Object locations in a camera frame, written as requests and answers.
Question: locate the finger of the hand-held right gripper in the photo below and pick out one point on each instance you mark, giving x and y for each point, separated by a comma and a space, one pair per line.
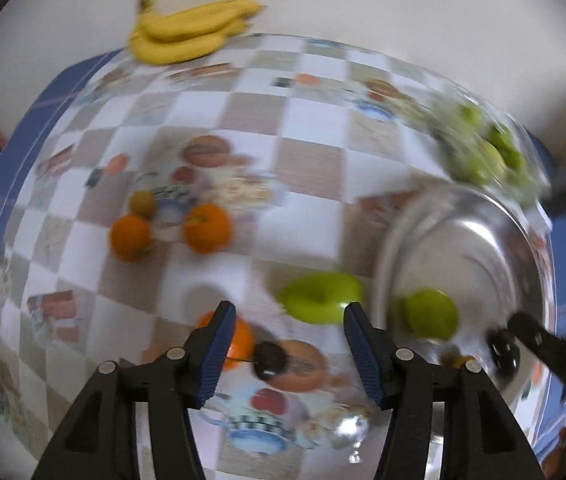
558, 355

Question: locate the yellow banana bunch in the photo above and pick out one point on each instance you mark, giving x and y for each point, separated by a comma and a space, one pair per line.
183, 35

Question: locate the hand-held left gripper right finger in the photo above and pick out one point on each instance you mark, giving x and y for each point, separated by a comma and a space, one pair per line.
363, 355

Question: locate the green apple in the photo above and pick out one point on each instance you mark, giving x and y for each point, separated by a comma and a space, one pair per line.
430, 312
323, 297

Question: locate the dark round object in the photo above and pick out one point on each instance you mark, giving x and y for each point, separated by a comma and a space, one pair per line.
503, 350
270, 358

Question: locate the checkered printed tablecloth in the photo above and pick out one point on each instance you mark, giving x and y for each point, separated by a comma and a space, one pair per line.
273, 160

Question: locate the round metal tray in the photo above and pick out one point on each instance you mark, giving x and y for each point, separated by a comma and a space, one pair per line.
468, 260

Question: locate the small yellow fruit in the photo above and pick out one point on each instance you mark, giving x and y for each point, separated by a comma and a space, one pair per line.
143, 203

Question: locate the plastic bag of green fruit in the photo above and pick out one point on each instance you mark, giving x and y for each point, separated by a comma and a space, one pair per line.
488, 150

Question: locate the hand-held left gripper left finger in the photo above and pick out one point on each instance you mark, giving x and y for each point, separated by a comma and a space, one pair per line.
217, 355

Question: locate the orange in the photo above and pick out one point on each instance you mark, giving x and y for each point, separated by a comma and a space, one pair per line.
240, 342
208, 227
130, 237

